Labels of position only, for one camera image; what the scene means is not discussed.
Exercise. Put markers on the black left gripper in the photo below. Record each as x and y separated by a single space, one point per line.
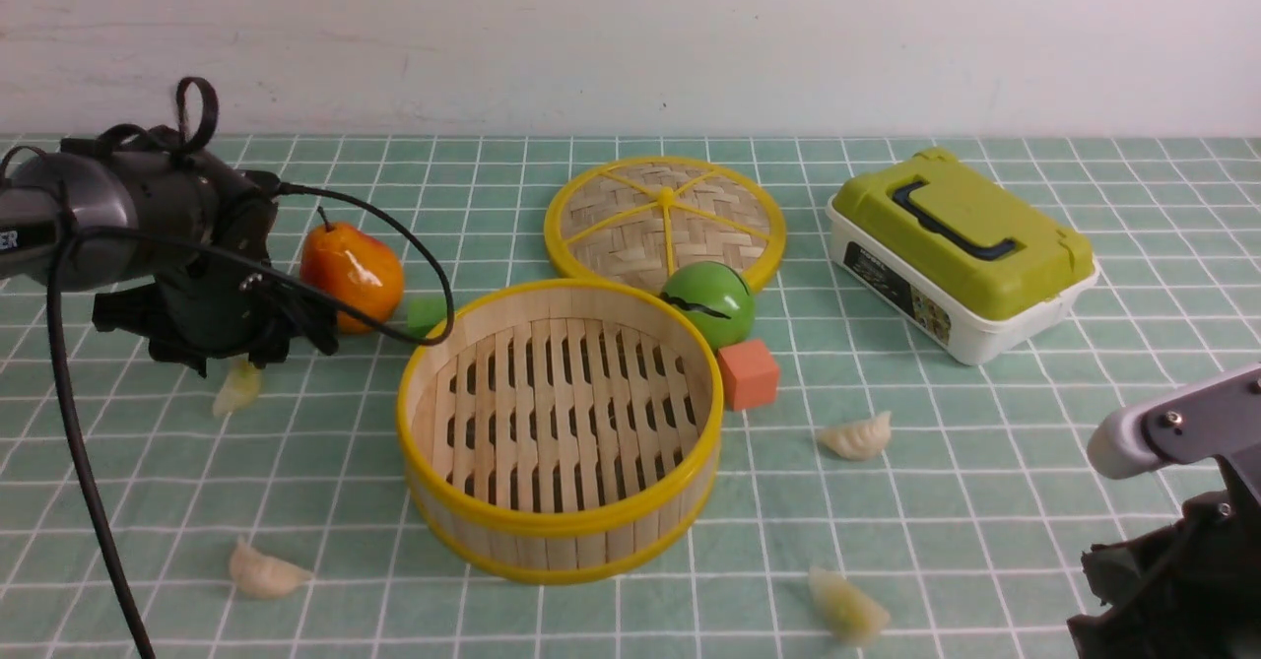
217 308

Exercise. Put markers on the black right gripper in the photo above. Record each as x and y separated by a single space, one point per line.
1188 590

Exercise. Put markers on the white dumpling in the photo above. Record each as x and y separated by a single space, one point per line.
264 577
858 441

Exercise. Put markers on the pale green dumpling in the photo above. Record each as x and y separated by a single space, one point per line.
855 618

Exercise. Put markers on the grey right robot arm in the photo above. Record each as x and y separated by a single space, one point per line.
1215 419

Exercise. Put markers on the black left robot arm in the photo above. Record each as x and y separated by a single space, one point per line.
172 240

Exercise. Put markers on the bamboo steamer tray yellow rim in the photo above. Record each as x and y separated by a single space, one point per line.
566 431

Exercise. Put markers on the woven bamboo steamer lid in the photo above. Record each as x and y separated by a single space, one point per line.
637 221

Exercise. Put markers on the orange red toy pear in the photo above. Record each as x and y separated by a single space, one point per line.
349 265

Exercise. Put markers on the green foam cube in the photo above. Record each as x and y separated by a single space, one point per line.
425 312

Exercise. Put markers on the green tablecloth white grid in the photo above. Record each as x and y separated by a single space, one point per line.
968 527

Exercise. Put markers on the white box green lid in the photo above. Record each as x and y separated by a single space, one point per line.
968 262

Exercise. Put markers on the green round toy fruit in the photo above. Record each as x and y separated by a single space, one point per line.
716 298

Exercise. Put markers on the orange foam cube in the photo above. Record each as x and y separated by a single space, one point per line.
749 373

